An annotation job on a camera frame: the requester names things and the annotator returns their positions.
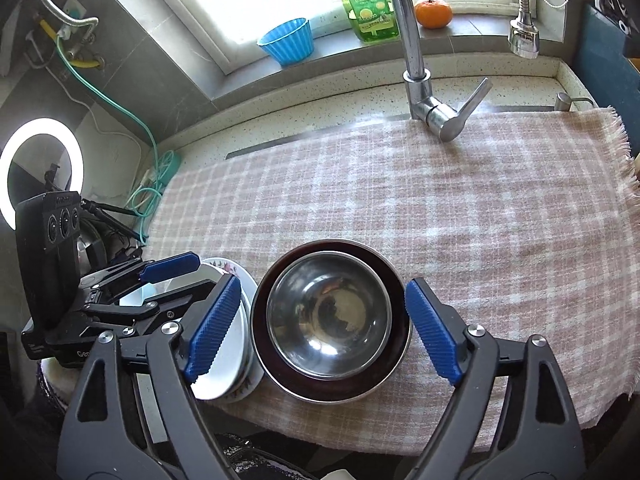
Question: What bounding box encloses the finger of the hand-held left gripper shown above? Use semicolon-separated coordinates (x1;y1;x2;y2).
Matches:
82;252;201;291
84;279;221;334

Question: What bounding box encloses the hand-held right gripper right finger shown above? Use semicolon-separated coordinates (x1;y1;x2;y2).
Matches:
400;278;586;480

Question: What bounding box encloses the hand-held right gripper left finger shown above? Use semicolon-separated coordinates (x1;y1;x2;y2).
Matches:
56;275;244;480

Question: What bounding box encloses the deep plate rose rim print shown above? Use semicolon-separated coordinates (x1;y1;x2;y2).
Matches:
119;257;251;402

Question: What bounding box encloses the large stainless steel bowl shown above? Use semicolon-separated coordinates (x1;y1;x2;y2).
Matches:
249;238;414;404

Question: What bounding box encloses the white oval plate grey pattern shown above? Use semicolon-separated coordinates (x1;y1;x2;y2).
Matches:
220;280;266;404

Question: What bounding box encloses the small stainless steel bowl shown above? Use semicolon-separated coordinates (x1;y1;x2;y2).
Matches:
265;252;391;380

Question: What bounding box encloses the steel pot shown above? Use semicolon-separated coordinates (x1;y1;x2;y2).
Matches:
75;229;110;273

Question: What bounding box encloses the pink checked cloth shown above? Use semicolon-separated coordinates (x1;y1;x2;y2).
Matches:
145;107;640;450

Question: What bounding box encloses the yellow gas pipe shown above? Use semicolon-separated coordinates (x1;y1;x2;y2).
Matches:
39;19;107;70

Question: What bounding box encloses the blue ribbed plastic cup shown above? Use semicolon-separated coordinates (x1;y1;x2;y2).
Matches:
256;17;316;67

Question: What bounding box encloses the chrome kitchen faucet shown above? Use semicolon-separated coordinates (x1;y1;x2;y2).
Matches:
379;0;494;143

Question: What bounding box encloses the dark blue cutting board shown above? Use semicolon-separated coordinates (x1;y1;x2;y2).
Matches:
571;2;640;157

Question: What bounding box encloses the orange tangerine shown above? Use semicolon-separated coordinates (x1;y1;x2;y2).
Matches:
414;0;454;30

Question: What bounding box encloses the green dish soap bottle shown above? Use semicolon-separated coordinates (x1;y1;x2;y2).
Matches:
333;0;401;44

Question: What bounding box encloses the white ring light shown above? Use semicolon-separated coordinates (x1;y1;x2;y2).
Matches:
0;117;85;232

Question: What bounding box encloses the green garden hose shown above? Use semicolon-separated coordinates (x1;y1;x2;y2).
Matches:
54;35;182;242

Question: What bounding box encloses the metal flexible hose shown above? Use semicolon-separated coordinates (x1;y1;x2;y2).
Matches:
37;0;101;29

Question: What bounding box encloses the white window frame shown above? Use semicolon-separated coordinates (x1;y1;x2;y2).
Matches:
127;0;518;77

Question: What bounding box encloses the white wall socket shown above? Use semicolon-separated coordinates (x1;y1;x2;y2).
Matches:
60;0;90;22

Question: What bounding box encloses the chrome pull-out sprayer hose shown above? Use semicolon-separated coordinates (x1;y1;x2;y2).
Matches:
506;0;544;59

